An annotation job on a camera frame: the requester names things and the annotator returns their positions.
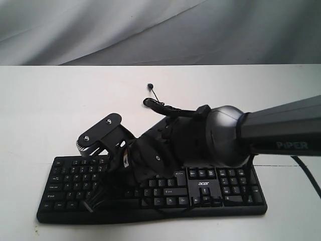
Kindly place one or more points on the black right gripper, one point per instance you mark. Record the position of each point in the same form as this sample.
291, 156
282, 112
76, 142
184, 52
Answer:
141, 159

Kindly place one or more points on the black acer keyboard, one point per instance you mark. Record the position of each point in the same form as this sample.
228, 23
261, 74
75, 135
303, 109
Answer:
190, 192

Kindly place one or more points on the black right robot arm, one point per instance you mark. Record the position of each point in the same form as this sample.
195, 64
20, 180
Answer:
222, 137

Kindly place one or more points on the grey backdrop cloth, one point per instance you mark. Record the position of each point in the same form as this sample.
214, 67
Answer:
160, 32

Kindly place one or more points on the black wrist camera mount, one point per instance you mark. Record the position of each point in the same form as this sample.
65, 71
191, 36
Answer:
107, 135

